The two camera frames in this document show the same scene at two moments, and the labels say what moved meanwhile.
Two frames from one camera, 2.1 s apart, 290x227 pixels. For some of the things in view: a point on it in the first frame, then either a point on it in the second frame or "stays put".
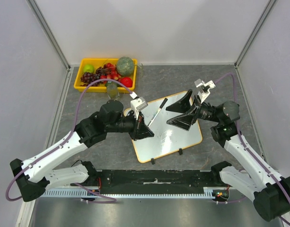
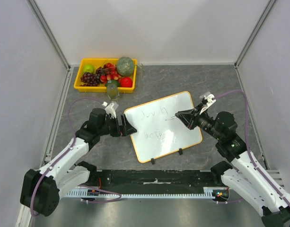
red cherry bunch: x=113 y=74 stays put
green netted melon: x=125 y=65 stays put
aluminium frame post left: x=40 y=17 stays put
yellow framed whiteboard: x=167 y=138 stays put
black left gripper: x=141 y=130 -> x=126 y=128
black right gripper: x=195 y=109 -> x=193 y=120
